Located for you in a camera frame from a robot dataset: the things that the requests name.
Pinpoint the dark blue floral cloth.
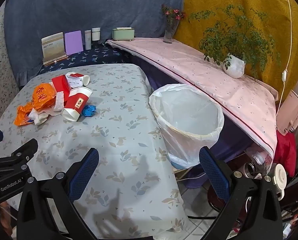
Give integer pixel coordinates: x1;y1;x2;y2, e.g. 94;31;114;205
38;42;132;75

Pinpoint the purple cloth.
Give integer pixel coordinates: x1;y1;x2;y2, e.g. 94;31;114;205
129;55;254;188

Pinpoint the red carton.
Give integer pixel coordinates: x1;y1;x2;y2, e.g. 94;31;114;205
51;74;71;98

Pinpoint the white paper receipt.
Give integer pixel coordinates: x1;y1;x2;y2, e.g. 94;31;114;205
53;91;64;112

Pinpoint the purple card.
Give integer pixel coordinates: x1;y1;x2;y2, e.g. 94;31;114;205
64;31;84;56

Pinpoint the glass jar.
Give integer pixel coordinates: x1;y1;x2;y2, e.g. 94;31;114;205
244;162;263;178

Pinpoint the blue-grey hanging cloth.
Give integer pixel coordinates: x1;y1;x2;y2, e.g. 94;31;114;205
3;0;187;88

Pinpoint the green plant in white pot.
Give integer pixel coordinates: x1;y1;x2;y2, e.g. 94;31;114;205
189;4;281;79

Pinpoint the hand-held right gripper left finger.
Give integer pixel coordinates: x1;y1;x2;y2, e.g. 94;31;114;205
16;148;101;240

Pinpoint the green tissue box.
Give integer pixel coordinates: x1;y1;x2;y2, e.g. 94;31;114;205
111;27;136;41

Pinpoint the white tube bottle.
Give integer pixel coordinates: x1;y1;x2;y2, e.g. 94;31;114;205
84;30;92;50

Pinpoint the orange plastic bag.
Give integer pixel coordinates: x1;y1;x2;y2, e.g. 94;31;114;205
14;83;57;127

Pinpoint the pink plastic device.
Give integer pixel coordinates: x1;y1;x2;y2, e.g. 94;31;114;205
276;89;298;137

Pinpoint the trash bin with white liner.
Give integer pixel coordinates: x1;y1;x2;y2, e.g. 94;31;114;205
149;83;225;170

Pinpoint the glass vase with flowers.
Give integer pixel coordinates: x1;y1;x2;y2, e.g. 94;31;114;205
161;4;187;44

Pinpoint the blue wrapper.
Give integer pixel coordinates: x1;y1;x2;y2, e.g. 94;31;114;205
82;104;97;117

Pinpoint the white cable with switch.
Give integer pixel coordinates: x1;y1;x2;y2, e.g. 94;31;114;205
276;0;294;120

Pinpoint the white crumpled tissue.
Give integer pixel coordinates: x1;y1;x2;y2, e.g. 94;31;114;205
29;107;52;126

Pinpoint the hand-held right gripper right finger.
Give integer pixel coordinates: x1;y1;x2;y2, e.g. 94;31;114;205
199;146;284;240

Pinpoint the gold and white box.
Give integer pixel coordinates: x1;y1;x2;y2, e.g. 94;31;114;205
41;32;67;67

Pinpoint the red cloth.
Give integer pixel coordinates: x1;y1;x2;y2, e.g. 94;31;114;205
272;130;297;178

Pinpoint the pink cloth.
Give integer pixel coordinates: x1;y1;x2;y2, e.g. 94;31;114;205
106;37;279;158

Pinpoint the red and white paper cup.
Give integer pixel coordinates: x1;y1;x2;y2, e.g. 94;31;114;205
61;86;93;122

